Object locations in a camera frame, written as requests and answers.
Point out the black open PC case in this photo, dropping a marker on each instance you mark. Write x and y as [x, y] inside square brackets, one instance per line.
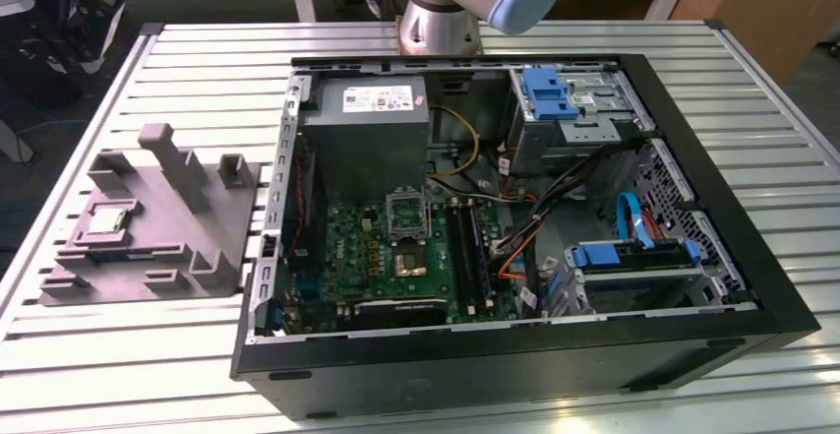
[459, 370]

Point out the blue video port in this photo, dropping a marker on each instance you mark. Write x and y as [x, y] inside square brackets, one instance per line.
[276, 320]

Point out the green motherboard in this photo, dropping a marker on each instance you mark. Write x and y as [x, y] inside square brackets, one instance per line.
[355, 257]

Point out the blue plastic drive latch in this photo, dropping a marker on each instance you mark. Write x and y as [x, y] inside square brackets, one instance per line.
[548, 94]

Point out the grey plastic parts rack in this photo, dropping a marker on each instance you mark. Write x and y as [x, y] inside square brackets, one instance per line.
[171, 237]

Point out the silver square CPU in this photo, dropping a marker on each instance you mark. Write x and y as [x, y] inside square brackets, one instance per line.
[108, 221]

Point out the hard disk in blue carrier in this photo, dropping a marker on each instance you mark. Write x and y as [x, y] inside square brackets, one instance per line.
[597, 257]

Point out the grey power supply unit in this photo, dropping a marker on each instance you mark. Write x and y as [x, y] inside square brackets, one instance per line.
[360, 148]

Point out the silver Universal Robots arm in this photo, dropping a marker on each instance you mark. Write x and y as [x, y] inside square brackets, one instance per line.
[445, 20]

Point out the black RAM slot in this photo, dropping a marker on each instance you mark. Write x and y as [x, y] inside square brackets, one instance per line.
[459, 257]
[480, 266]

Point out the CPU socket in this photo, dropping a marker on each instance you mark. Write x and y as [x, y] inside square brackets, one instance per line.
[409, 264]

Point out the green RAM stick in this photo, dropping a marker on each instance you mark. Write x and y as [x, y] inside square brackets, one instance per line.
[131, 256]

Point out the silver disk bay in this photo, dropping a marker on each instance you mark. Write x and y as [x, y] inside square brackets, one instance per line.
[708, 281]

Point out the wooden cabinet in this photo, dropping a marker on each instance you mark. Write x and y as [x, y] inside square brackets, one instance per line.
[775, 6]

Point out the silver metal drive cage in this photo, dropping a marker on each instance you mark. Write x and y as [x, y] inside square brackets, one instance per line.
[591, 134]

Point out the black graphics card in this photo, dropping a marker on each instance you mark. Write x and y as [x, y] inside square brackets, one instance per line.
[400, 308]

